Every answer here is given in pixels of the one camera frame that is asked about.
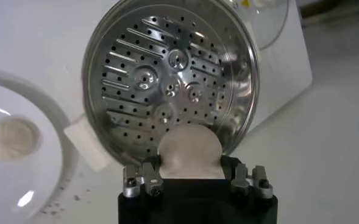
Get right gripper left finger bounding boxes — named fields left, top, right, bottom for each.
left=123, top=155, right=165, bottom=198

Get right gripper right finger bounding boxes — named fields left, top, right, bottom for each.
left=220, top=155, right=274, bottom=200

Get white steamed baozi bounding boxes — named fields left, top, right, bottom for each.
left=157, top=123, right=227, bottom=180

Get stainless steel steamer basket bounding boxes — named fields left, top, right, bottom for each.
left=63, top=0, right=261, bottom=171

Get scattered dark crumbs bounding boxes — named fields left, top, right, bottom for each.
left=38, top=179, right=91, bottom=215

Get white oval plate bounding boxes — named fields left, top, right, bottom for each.
left=0, top=68, right=76, bottom=224

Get glass lid with white handle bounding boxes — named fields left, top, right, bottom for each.
left=224, top=0, right=290, bottom=49

